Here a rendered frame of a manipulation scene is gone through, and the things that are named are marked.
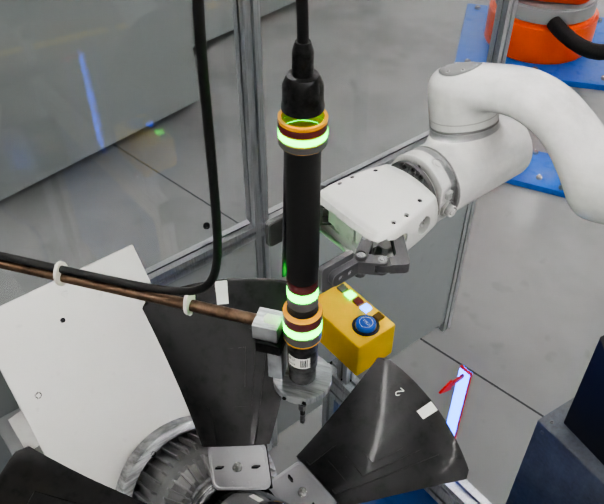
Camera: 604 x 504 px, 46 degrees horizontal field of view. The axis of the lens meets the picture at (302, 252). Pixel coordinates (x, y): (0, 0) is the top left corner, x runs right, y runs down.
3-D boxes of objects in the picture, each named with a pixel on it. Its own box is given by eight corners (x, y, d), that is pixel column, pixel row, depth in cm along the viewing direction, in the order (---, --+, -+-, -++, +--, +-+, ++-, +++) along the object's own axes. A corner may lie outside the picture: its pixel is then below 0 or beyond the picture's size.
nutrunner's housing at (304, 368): (282, 402, 86) (271, 49, 55) (291, 377, 89) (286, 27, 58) (313, 409, 85) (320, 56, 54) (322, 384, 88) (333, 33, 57)
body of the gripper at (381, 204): (447, 238, 79) (372, 283, 74) (383, 193, 85) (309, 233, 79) (457, 184, 74) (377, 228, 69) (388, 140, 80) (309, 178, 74)
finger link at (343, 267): (389, 277, 71) (338, 308, 68) (367, 260, 73) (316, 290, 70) (392, 254, 69) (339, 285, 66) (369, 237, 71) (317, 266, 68)
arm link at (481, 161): (456, 147, 75) (462, 224, 79) (536, 105, 81) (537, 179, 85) (399, 133, 81) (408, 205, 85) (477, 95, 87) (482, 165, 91)
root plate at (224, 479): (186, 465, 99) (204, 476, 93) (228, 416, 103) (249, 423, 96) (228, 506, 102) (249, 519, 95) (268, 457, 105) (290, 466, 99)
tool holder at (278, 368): (249, 393, 84) (244, 339, 78) (268, 348, 89) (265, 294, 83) (323, 411, 82) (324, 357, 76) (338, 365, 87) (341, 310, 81)
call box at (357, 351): (306, 334, 154) (306, 300, 147) (341, 313, 158) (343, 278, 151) (356, 381, 145) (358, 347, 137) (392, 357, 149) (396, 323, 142)
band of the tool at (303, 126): (272, 154, 62) (271, 125, 60) (286, 127, 65) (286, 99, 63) (320, 162, 61) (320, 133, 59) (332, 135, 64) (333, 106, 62)
